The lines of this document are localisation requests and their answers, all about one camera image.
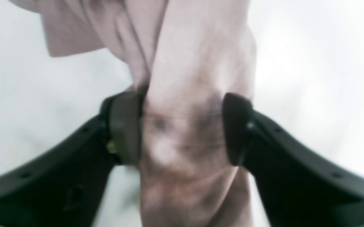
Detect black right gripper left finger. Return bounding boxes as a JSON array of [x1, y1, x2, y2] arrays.
[[0, 91, 143, 227]]

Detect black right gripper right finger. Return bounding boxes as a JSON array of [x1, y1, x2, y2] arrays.
[[222, 93, 364, 227]]

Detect mauve T-shirt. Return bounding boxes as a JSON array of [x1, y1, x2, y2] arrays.
[[12, 0, 256, 227]]

